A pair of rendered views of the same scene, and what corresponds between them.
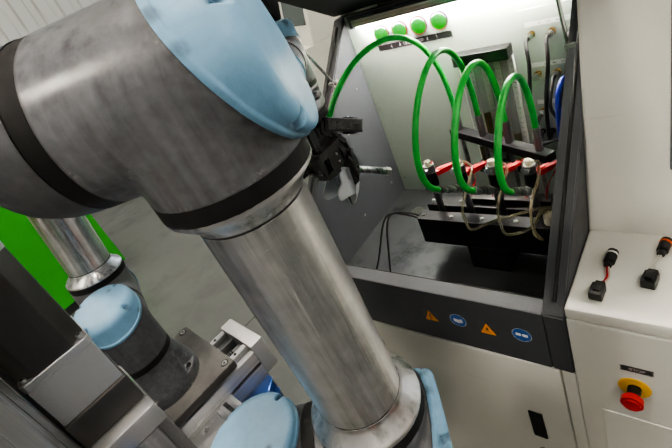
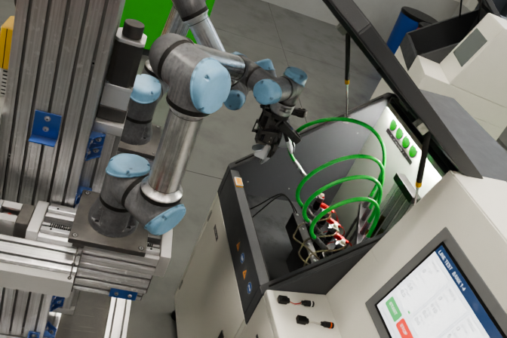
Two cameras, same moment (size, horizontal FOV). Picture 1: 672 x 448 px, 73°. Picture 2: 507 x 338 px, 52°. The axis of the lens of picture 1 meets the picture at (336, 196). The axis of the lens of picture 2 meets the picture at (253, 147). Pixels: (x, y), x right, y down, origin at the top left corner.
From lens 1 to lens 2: 0.96 m
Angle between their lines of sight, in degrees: 16
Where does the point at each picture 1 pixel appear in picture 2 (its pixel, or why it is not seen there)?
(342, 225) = (271, 177)
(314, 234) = (187, 132)
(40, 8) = not seen: outside the picture
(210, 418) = not seen: hidden behind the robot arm
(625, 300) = (284, 312)
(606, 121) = (373, 259)
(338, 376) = (160, 167)
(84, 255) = not seen: hidden behind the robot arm
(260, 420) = (137, 163)
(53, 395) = (108, 93)
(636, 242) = (326, 314)
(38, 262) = (156, 8)
